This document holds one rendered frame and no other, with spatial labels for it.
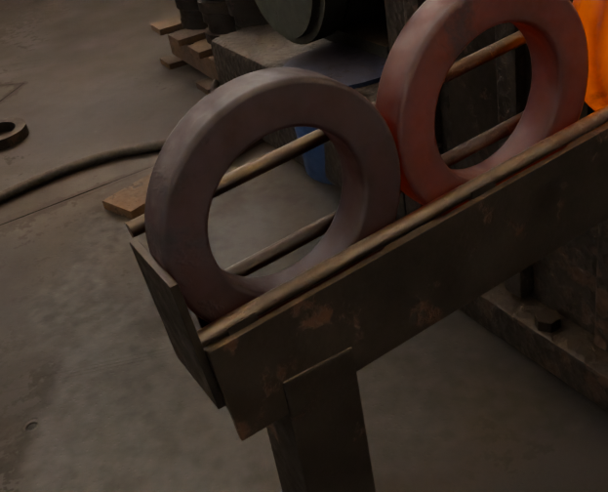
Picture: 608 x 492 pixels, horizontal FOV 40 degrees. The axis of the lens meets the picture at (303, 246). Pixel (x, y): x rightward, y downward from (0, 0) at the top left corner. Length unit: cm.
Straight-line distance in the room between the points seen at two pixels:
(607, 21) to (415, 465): 79
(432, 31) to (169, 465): 95
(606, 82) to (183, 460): 92
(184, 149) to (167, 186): 3
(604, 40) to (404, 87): 18
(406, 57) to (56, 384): 117
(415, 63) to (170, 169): 18
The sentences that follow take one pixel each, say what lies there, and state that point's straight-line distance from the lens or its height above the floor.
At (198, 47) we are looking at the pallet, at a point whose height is 14.
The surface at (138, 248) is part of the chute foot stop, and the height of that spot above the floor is 67.
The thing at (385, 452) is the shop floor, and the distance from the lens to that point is 132.
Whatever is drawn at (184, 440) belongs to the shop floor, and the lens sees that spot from 141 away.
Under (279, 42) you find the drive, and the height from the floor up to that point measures 25.
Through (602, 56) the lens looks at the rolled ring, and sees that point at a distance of 70.
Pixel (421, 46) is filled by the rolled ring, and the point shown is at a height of 75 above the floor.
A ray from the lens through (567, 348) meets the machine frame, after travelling 137.
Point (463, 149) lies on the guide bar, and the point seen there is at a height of 64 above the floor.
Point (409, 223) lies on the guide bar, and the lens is 60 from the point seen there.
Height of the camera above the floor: 95
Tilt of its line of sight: 32 degrees down
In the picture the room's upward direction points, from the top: 11 degrees counter-clockwise
